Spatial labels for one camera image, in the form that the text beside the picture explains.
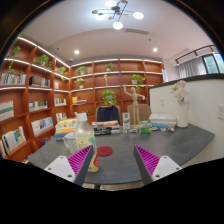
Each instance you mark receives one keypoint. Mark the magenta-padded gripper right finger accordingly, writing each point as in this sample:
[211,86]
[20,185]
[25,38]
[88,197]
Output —
[163,166]

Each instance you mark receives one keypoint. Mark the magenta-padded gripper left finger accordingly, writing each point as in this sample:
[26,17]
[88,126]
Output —
[61,166]

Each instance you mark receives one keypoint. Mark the clear bottle with yellow drink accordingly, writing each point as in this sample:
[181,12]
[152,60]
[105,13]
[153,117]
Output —
[85,136]

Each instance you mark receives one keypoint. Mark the white mug with triangle pattern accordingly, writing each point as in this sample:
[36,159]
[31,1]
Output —
[69,141]

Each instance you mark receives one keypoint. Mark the stack of colourful books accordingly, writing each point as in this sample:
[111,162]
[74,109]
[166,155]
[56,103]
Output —
[65,128]

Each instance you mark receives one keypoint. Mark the green and white box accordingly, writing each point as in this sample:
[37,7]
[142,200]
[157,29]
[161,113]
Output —
[145,127]

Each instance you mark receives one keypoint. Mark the flat round red coaster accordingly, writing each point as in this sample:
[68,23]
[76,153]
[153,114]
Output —
[105,151]

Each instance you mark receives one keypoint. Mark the stack of white books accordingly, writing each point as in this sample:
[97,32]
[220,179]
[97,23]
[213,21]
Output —
[162,118]

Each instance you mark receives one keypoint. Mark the white vase with pale flowers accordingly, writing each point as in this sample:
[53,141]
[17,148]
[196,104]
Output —
[182,115]

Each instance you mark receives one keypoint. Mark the beige chair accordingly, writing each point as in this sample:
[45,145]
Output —
[145,112]

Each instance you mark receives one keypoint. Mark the tall green and white carton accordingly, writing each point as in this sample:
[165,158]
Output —
[126,120]

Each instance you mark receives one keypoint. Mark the wooden artist mannequin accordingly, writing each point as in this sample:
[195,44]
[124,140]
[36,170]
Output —
[135,105]

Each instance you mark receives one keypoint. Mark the dark blue chair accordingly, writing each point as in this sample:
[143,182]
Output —
[108,114]

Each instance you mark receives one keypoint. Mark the orange wooden shelf unit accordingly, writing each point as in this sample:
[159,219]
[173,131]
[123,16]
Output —
[40,96]

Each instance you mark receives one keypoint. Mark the grey curtain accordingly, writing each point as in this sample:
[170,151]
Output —
[190,67]

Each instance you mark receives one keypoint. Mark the recessed ceiling spotlight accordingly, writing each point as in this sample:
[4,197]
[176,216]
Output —
[155,49]
[76,52]

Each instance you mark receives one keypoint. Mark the ceiling air vent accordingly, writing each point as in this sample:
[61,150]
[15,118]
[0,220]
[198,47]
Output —
[136,31]

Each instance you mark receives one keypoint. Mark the branched ceiling lamp with globes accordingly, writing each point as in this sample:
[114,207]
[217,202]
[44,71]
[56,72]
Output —
[117,13]

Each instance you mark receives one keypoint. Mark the white wall switch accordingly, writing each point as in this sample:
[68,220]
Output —
[162,101]

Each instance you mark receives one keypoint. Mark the window with dark frame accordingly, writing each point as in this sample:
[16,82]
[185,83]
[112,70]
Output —
[213,63]

